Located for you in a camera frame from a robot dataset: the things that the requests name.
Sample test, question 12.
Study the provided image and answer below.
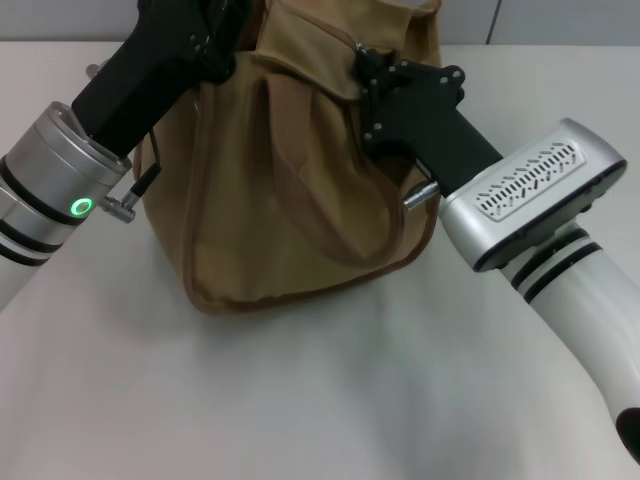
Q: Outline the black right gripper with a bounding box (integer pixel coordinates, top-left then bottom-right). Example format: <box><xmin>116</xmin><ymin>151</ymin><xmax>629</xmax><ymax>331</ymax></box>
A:
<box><xmin>353</xmin><ymin>48</ymin><xmax>505</xmax><ymax>195</ymax></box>

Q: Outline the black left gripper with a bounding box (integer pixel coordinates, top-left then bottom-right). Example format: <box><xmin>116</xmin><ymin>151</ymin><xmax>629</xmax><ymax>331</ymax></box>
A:
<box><xmin>69</xmin><ymin>0</ymin><xmax>272</xmax><ymax>157</ymax></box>

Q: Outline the khaki canvas food bag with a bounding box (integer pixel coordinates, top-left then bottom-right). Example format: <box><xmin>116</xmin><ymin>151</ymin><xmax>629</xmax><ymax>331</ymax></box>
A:
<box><xmin>133</xmin><ymin>0</ymin><xmax>446</xmax><ymax>317</ymax></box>

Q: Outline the silver elbow connector black cable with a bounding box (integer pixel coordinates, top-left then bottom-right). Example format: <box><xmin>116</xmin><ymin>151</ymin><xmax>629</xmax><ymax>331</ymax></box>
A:
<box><xmin>102</xmin><ymin>129</ymin><xmax>165</xmax><ymax>222</ymax></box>

